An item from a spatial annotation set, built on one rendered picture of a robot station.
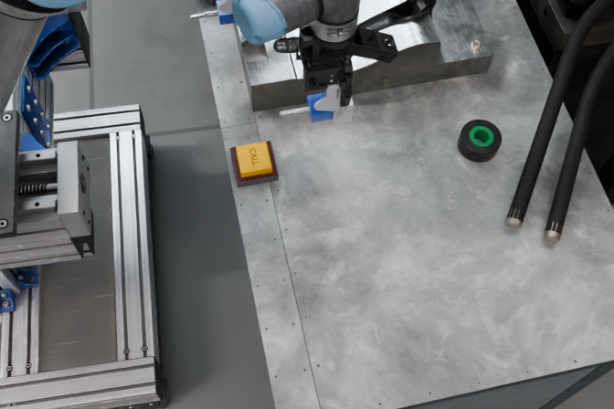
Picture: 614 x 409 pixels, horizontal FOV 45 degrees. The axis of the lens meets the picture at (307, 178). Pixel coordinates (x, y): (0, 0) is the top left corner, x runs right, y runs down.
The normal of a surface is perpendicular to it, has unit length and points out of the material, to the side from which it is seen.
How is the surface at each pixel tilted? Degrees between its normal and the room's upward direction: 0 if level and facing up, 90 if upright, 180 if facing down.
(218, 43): 0
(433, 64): 90
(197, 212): 0
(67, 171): 0
